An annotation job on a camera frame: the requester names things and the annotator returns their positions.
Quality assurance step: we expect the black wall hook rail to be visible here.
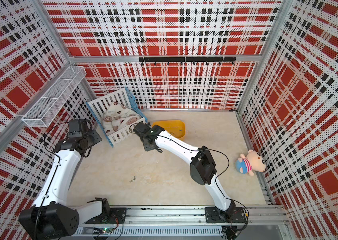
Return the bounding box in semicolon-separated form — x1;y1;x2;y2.
139;57;237;64

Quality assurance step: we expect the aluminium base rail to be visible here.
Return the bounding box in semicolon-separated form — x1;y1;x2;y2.
68;204;294;240

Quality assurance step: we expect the white patterned blanket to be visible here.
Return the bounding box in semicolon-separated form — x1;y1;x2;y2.
101;102;142;136

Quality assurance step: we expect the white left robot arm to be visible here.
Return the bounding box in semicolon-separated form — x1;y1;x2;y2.
19;119;111;240

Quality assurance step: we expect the green circuit board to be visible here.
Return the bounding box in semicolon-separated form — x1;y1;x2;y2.
93;228;114;235

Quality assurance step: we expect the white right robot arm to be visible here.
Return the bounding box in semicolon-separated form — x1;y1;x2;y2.
130;123;247;223

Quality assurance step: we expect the pink plush pig toy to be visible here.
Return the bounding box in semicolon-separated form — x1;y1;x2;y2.
235;150;266;177

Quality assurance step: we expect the yellow plastic storage box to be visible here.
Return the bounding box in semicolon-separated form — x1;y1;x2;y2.
152;120;186;141

